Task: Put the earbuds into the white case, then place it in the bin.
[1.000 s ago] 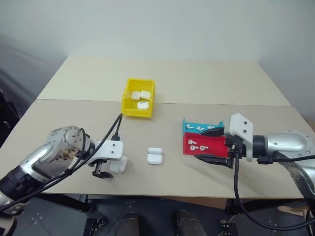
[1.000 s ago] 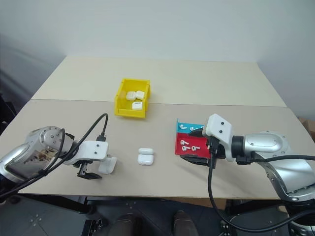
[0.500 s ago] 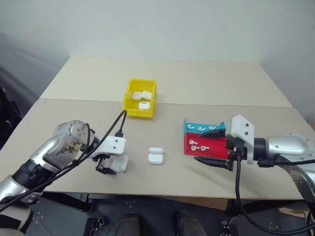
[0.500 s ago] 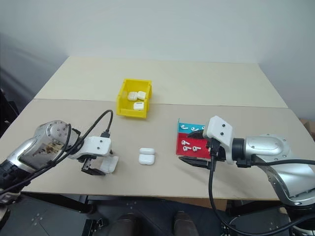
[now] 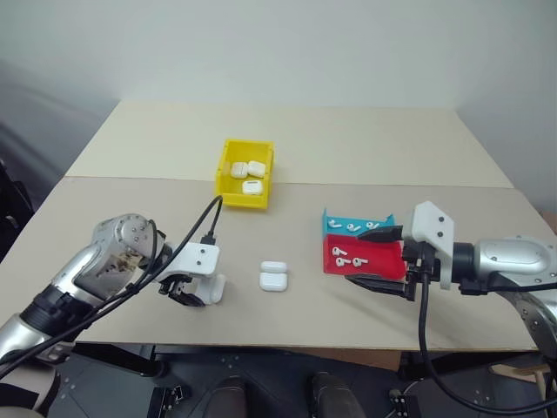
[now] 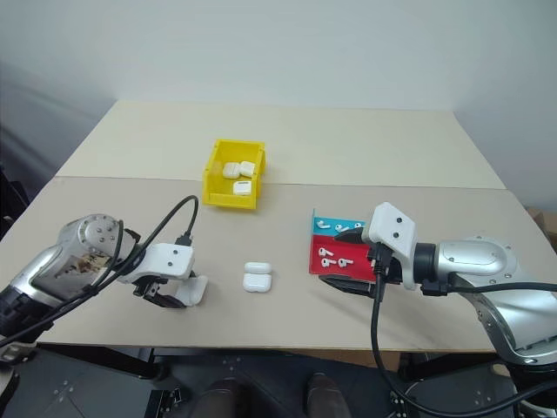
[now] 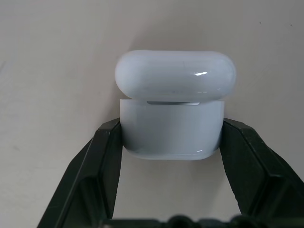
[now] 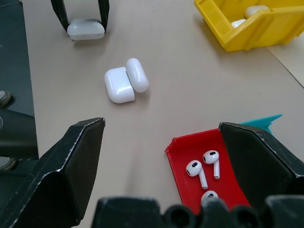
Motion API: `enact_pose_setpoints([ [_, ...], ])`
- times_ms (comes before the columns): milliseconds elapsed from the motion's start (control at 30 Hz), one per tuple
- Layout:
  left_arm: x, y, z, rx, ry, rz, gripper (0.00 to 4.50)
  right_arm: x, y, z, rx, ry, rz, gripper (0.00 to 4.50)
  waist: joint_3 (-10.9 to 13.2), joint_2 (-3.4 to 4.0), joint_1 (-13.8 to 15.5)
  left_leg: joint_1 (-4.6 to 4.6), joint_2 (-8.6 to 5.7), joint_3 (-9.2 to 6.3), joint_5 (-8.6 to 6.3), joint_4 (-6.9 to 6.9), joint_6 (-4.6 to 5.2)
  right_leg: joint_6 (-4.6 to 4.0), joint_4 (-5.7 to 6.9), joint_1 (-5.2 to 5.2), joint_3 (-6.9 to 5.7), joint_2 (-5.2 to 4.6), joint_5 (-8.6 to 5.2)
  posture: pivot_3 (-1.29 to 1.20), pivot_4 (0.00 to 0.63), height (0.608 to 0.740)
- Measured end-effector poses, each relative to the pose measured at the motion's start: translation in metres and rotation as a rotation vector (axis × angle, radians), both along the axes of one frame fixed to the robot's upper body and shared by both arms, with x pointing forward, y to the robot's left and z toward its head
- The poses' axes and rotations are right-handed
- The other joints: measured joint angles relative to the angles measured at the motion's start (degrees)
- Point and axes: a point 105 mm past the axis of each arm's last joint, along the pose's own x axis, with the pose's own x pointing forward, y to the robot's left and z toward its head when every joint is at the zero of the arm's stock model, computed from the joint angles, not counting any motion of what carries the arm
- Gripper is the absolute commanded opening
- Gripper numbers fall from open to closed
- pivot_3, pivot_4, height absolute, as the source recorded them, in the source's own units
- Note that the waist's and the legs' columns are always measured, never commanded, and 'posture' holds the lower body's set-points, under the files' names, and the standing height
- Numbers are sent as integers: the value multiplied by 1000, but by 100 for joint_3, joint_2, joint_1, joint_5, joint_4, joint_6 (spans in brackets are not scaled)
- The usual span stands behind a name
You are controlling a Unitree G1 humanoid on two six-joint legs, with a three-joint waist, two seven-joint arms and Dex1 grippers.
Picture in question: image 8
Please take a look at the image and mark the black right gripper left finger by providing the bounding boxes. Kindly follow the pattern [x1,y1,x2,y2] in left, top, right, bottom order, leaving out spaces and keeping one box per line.
[0,117,106,228]

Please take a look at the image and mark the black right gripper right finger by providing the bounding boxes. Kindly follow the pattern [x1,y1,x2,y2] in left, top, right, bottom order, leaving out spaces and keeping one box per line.
[218,122,304,209]

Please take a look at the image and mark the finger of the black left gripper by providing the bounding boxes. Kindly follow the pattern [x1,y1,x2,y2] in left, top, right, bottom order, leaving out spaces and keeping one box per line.
[50,0,70,32]
[98,0,110,32]

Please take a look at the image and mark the white earbud case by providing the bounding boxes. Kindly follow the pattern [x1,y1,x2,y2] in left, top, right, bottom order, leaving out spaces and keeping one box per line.
[104,57,150,104]
[66,19,106,41]
[244,5,270,19]

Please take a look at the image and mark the open white earbud case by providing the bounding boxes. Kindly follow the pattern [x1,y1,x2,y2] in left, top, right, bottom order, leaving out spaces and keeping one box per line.
[104,57,150,104]

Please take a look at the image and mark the yellow plastic bin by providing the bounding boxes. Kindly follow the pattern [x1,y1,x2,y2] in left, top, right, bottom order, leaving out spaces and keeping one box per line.
[193,0,304,52]

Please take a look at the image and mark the teal plastic tray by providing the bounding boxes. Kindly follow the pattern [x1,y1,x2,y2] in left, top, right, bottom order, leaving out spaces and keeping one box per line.
[239,114,284,136]

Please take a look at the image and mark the red plastic tray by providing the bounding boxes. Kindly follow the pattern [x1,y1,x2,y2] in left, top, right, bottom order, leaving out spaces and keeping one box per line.
[165,128,252,216]

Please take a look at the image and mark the white earbud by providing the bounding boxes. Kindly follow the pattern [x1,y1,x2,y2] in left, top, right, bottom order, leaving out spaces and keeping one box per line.
[185,160,209,190]
[202,150,220,180]
[200,190,219,205]

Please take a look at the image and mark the grey shoe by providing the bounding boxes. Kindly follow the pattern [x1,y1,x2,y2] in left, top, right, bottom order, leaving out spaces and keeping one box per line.
[0,90,13,108]
[0,158,19,171]

